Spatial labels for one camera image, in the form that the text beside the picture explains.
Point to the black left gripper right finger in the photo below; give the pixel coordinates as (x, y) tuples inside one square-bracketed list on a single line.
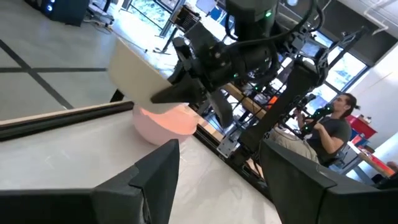
[(311, 199)]

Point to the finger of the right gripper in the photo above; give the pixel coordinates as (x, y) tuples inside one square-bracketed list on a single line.
[(183, 91), (224, 109)]

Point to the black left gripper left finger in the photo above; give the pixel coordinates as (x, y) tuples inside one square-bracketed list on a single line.
[(124, 202)]

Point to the beige plate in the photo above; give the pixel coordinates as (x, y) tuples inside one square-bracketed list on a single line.
[(136, 77)]

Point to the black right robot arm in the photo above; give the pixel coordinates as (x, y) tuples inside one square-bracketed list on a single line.
[(289, 93)]

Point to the wooden beam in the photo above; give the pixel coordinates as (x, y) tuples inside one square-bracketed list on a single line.
[(245, 99)]

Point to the pink bowl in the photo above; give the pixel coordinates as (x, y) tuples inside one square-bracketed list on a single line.
[(164, 124)]

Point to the black crate on stand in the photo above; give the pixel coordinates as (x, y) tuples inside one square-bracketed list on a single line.
[(186, 18)]

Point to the person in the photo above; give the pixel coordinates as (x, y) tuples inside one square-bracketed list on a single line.
[(332, 133)]

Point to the orange topped table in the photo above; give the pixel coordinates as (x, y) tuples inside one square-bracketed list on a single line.
[(374, 160)]

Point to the black handheld device green lights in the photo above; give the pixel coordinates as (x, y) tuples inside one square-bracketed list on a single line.
[(317, 116)]

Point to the red box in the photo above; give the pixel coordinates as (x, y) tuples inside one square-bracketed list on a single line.
[(360, 126)]

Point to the black computer tower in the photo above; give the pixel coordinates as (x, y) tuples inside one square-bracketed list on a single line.
[(66, 9)]

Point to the black table edge rail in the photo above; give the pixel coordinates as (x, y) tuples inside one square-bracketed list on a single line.
[(62, 119)]

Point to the black camera mount frame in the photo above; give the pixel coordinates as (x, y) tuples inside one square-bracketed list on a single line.
[(345, 43)]

